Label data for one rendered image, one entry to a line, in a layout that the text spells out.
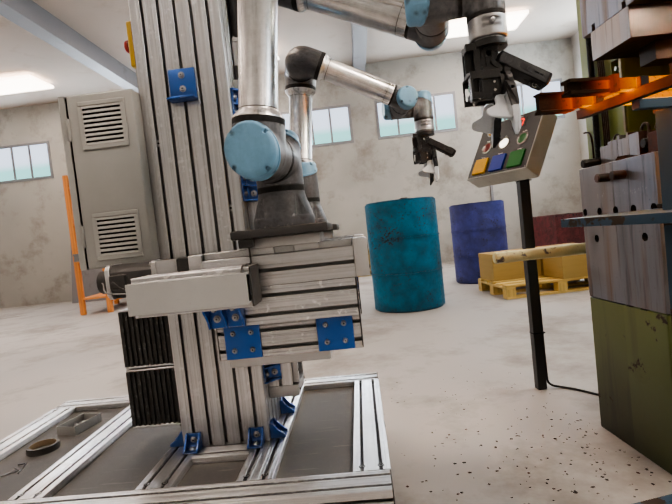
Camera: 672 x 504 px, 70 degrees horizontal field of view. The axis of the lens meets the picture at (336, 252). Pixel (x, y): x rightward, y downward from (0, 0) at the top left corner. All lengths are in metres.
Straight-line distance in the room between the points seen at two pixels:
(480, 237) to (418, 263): 1.60
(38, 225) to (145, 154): 9.35
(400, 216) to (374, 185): 4.68
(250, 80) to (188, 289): 0.46
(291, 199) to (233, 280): 0.25
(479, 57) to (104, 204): 1.00
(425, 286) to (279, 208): 3.29
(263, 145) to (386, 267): 3.39
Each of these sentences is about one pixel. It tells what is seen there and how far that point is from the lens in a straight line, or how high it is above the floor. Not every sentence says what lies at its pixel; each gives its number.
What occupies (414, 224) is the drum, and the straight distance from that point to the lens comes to 4.27.
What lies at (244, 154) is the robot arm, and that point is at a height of 0.97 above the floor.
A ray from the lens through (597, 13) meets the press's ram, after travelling 1.94.
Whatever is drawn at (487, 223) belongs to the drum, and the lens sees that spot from 5.76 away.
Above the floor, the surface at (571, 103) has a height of 1.02.
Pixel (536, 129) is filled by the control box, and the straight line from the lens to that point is 2.13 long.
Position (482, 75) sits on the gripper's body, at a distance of 1.02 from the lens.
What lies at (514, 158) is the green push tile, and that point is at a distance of 2.10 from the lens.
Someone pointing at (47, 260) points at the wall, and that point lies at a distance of 10.67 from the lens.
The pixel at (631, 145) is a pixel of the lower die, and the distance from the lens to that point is 1.75.
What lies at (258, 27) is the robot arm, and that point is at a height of 1.23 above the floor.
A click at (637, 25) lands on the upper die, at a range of 1.80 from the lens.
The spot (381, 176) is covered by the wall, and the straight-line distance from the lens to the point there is 8.92.
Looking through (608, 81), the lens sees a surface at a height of 1.03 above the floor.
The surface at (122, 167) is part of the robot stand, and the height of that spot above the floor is 1.03.
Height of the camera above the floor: 0.80
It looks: 3 degrees down
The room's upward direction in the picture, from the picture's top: 6 degrees counter-clockwise
